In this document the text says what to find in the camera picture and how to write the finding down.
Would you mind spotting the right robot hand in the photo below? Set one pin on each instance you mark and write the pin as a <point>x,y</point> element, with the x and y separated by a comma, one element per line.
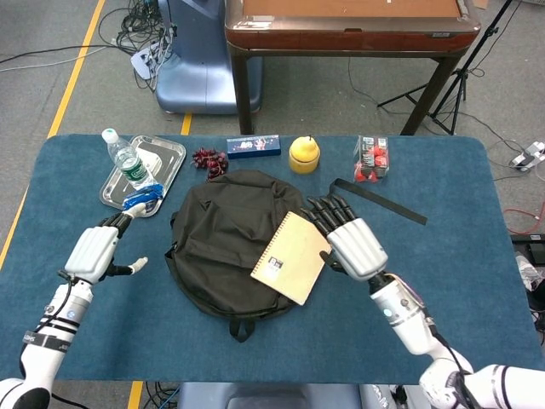
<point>357,247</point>

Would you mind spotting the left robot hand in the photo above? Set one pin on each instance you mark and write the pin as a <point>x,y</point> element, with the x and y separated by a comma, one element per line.
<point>91,251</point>

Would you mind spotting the kraft spiral notebook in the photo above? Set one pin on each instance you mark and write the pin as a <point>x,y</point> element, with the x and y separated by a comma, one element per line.
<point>294,255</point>

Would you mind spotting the black backpack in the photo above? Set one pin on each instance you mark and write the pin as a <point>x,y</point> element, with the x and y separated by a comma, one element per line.
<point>221,247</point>

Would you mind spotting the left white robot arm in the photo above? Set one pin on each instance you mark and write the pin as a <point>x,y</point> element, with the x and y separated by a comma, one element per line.
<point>51,336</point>

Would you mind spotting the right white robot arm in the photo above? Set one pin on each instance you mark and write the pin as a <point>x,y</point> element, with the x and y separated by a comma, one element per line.
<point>409,324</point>

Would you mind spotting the blue snack packet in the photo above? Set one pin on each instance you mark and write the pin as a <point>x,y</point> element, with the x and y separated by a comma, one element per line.
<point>145,195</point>

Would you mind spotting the clear box with red pieces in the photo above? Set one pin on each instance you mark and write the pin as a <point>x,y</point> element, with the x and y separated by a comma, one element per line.
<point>371,159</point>

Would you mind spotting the blue table mat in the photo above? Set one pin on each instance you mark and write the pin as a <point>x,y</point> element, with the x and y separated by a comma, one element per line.
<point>127,332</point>

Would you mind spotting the clear water bottle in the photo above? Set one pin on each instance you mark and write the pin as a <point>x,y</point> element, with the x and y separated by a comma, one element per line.
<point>127,162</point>

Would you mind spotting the yellow bowl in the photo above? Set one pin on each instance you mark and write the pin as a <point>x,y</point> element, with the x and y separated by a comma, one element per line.
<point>303,166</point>

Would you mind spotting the yellow pear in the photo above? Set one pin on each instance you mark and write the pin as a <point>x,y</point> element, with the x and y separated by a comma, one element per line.
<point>304,147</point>

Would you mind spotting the steel tray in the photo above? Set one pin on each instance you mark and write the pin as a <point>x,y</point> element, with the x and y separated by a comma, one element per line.
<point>166,153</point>

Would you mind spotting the blue rectangular box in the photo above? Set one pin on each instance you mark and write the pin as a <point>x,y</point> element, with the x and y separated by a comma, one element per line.
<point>253,147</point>

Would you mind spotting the red grape bunch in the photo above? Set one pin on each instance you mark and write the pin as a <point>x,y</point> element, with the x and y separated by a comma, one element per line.
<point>210,162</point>

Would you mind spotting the white shoe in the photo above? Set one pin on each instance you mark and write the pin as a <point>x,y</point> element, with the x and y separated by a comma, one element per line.
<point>528,270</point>

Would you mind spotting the black flat device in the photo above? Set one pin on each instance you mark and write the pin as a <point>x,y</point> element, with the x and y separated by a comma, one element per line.
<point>530,247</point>

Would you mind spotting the blue-grey robot torso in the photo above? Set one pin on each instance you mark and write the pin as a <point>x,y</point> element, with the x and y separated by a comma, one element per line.
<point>264,396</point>

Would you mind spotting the black tripod stand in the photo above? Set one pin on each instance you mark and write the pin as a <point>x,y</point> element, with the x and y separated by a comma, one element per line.
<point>457,81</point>

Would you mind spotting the white power strip with plugs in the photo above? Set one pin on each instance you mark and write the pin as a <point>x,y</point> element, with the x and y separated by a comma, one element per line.
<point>142,61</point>

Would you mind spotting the brown mahjong table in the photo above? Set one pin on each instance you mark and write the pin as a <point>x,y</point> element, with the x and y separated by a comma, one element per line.
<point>349,38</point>

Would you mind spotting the blue-grey machine base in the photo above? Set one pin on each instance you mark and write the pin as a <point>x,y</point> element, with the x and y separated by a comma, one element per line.
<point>196,64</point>

